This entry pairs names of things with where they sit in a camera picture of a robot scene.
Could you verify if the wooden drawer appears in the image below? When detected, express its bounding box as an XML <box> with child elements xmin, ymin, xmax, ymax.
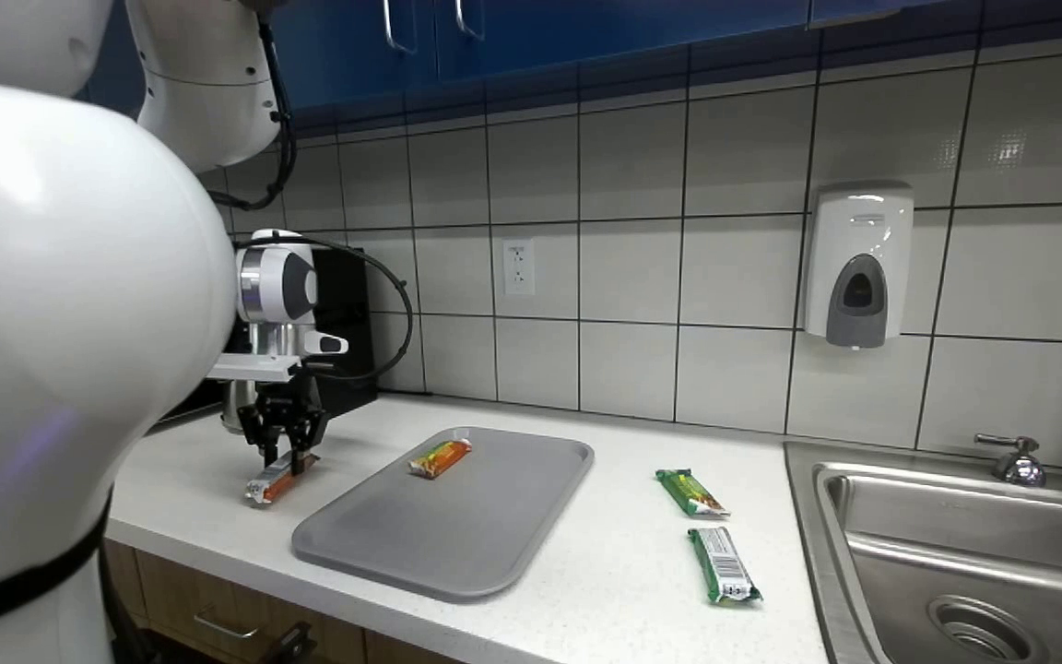
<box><xmin>133</xmin><ymin>550</ymin><xmax>368</xmax><ymax>664</ymax></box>

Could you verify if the grey plastic tray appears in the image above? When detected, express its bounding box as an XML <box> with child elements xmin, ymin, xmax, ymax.
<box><xmin>290</xmin><ymin>426</ymin><xmax>596</xmax><ymax>604</ymax></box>

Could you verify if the black coffee machine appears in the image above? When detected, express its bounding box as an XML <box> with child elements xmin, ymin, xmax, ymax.
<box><xmin>216</xmin><ymin>245</ymin><xmax>381</xmax><ymax>427</ymax></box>

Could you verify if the blue wall cabinet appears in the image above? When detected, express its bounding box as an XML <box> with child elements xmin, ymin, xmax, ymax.
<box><xmin>79</xmin><ymin>0</ymin><xmax>1062</xmax><ymax>130</ymax></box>

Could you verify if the steel sink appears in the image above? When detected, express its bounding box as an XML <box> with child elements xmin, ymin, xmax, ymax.
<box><xmin>784</xmin><ymin>440</ymin><xmax>1062</xmax><ymax>664</ymax></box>

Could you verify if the steel drawer handle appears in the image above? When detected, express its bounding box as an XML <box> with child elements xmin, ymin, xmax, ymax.
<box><xmin>192</xmin><ymin>612</ymin><xmax>261</xmax><ymax>642</ymax></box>

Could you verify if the steel carafe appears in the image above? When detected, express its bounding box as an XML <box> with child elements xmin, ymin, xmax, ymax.
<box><xmin>220</xmin><ymin>378</ymin><xmax>261</xmax><ymax>435</ymax></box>

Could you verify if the orange and green snack bar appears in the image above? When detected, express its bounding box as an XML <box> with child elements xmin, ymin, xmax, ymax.
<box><xmin>407</xmin><ymin>438</ymin><xmax>474</xmax><ymax>480</ymax></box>

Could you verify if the chrome tap handle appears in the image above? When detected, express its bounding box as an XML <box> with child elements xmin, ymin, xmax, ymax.
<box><xmin>973</xmin><ymin>433</ymin><xmax>1047</xmax><ymax>489</ymax></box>

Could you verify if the orange and silver snack bar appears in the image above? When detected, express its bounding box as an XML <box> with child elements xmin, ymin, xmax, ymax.
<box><xmin>244</xmin><ymin>449</ymin><xmax>321</xmax><ymax>507</ymax></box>

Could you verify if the steel cabinet door handle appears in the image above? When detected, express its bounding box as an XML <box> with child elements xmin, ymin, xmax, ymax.
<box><xmin>382</xmin><ymin>0</ymin><xmax>419</xmax><ymax>54</ymax></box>
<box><xmin>453</xmin><ymin>0</ymin><xmax>488</xmax><ymax>42</ymax></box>

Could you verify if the white wall soap dispenser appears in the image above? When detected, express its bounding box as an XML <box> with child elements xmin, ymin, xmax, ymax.
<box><xmin>803</xmin><ymin>181</ymin><xmax>915</xmax><ymax>350</ymax></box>

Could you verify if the white wall socket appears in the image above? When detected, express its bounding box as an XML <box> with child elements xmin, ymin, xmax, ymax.
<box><xmin>501</xmin><ymin>238</ymin><xmax>537</xmax><ymax>298</ymax></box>

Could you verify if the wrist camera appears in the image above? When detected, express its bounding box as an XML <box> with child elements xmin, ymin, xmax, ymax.
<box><xmin>206</xmin><ymin>354</ymin><xmax>303</xmax><ymax>384</ymax></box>

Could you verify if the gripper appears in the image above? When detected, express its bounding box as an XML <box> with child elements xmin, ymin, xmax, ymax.
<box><xmin>237</xmin><ymin>373</ymin><xmax>330</xmax><ymax>473</ymax></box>

